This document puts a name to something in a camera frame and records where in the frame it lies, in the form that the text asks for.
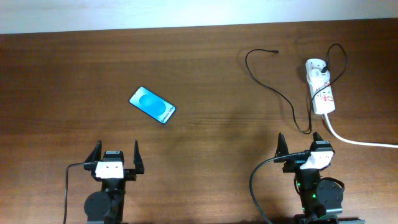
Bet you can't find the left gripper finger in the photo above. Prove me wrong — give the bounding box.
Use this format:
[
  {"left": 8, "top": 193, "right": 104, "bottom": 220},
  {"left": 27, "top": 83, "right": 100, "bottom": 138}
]
[
  {"left": 85, "top": 140, "right": 102, "bottom": 163},
  {"left": 133, "top": 140, "right": 144, "bottom": 170}
]

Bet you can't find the blue Galaxy smartphone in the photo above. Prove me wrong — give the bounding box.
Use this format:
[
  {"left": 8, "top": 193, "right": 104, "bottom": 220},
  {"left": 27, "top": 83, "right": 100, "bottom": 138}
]
[{"left": 129, "top": 86, "right": 177, "bottom": 124}]

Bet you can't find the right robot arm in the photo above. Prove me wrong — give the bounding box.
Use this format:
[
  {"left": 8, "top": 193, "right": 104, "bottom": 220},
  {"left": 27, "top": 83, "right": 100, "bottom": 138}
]
[{"left": 275, "top": 133, "right": 345, "bottom": 223}]

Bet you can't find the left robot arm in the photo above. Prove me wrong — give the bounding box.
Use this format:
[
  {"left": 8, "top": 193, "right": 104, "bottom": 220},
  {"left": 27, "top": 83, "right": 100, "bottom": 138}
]
[{"left": 83, "top": 141, "right": 144, "bottom": 223}]

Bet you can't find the white USB charger adapter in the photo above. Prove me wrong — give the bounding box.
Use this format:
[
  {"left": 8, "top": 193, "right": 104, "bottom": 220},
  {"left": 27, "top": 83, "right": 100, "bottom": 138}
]
[{"left": 307, "top": 68, "right": 330, "bottom": 85}]

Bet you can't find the white power strip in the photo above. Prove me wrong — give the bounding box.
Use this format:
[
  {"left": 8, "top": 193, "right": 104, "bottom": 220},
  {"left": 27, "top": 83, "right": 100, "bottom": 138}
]
[{"left": 305, "top": 58, "right": 335, "bottom": 115}]

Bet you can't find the white power strip cord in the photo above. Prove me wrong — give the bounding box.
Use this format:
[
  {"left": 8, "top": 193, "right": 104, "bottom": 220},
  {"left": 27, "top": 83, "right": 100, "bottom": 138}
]
[{"left": 322, "top": 113, "right": 398, "bottom": 149}]

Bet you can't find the black charging cable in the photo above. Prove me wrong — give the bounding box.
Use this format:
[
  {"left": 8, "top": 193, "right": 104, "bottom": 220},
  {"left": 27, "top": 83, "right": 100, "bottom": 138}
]
[{"left": 244, "top": 43, "right": 348, "bottom": 135}]

